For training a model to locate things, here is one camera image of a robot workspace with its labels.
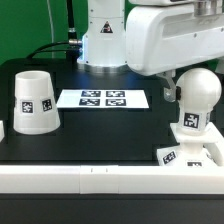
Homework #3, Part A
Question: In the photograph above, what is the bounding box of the thin white cable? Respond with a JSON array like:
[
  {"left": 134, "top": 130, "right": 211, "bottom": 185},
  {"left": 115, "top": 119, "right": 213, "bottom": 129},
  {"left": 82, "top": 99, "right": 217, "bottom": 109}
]
[{"left": 46, "top": 0, "right": 55, "bottom": 44}]

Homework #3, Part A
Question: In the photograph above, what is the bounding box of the white front fence bar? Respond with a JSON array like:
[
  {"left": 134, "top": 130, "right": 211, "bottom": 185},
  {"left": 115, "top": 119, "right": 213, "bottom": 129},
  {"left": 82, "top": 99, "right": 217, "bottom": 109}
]
[{"left": 0, "top": 165, "right": 224, "bottom": 194}]

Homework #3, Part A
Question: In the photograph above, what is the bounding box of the white marker sheet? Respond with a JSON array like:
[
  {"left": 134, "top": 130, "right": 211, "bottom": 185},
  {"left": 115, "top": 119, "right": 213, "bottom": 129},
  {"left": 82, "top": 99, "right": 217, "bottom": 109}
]
[{"left": 57, "top": 89, "right": 149, "bottom": 109}]

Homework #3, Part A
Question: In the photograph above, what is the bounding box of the white lamp bulb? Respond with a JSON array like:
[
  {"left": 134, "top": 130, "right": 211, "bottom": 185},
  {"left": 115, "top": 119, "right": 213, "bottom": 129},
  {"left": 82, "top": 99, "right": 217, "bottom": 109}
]
[{"left": 177, "top": 68, "right": 222, "bottom": 135}]

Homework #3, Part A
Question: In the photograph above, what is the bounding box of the black cable bundle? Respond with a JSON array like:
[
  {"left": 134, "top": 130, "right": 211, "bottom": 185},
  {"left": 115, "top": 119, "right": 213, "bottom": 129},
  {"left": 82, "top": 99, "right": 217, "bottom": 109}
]
[{"left": 26, "top": 0, "right": 83, "bottom": 60}]

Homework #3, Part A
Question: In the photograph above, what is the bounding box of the white lamp base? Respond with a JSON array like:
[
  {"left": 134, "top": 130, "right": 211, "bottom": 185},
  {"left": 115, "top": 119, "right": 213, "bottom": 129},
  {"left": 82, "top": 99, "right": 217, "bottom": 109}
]
[{"left": 157, "top": 122, "right": 224, "bottom": 168}]

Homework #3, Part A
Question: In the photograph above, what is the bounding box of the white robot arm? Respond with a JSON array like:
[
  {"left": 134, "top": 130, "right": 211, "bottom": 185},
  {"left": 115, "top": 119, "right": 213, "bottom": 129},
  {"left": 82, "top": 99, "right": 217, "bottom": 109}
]
[{"left": 78, "top": 0, "right": 224, "bottom": 102}]

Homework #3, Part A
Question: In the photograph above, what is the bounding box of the white left fence block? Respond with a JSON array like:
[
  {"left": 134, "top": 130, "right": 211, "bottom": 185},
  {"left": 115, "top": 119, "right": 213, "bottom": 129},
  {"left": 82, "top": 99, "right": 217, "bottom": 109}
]
[{"left": 0, "top": 120, "right": 5, "bottom": 142}]

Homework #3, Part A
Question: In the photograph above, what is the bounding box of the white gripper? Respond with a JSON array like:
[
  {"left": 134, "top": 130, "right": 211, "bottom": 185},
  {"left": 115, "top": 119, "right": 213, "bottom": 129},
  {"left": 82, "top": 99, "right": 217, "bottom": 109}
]
[{"left": 126, "top": 0, "right": 224, "bottom": 102}]

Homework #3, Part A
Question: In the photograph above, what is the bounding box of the white fence bar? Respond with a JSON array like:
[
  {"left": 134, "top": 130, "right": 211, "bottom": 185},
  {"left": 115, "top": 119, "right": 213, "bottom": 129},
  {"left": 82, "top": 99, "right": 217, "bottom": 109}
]
[
  {"left": 0, "top": 165, "right": 224, "bottom": 194},
  {"left": 206, "top": 140, "right": 224, "bottom": 167}
]

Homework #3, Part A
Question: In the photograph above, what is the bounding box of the white lamp shade cone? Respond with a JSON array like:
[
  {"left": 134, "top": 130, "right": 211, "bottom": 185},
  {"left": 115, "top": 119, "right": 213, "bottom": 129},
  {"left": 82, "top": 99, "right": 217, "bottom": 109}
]
[{"left": 13, "top": 71, "right": 60, "bottom": 135}]

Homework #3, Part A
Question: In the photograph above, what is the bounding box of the white right fence bar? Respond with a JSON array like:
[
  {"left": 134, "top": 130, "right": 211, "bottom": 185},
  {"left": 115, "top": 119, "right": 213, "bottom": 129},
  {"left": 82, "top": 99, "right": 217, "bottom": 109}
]
[{"left": 206, "top": 140, "right": 224, "bottom": 167}]

